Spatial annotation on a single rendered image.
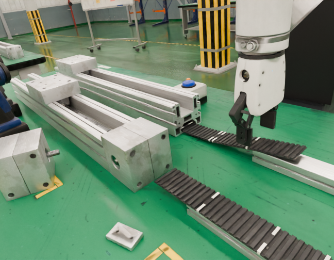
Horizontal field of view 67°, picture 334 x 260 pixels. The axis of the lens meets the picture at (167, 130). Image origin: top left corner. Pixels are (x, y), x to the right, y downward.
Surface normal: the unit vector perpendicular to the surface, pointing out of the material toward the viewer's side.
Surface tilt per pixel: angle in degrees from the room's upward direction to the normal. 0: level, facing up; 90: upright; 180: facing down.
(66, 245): 0
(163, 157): 90
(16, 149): 0
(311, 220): 0
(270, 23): 90
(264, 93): 90
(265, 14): 90
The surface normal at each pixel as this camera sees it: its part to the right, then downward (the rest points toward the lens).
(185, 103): -0.74, 0.40
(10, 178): 0.35, 0.41
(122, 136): -0.11, -0.87
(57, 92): 0.66, 0.29
